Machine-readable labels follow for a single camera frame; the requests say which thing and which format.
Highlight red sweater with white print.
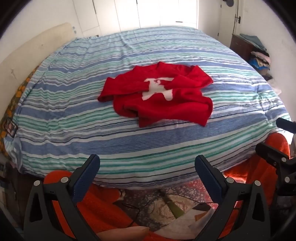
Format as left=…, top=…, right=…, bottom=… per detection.
left=97, top=61, right=213, bottom=128

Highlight patterned floor rug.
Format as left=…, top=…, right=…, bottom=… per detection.
left=113, top=180, right=221, bottom=232

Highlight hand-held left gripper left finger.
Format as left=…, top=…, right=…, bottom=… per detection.
left=23, top=153, right=101, bottom=241

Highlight orange fuzzy cloth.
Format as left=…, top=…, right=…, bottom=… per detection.
left=43, top=133, right=291, bottom=241

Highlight pile of folded clothes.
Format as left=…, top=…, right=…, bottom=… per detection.
left=239, top=33, right=274, bottom=82

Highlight orange floral bed sheet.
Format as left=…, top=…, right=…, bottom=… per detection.
left=0, top=65, right=38, bottom=160

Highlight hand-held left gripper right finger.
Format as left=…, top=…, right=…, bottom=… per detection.
left=194, top=155, right=271, bottom=241

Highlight dark wooden dresser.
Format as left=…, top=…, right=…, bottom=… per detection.
left=230, top=34, right=255, bottom=62

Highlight beige headboard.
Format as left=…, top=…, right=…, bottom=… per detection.
left=0, top=22, right=77, bottom=116

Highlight blue green striped bed cover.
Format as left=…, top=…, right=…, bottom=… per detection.
left=5, top=26, right=292, bottom=189

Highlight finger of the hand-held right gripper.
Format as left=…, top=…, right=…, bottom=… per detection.
left=255, top=142, right=296, bottom=197
left=276, top=117, right=296, bottom=135

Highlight white wardrobe doors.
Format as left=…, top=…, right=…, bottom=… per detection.
left=73, top=0, right=199, bottom=35

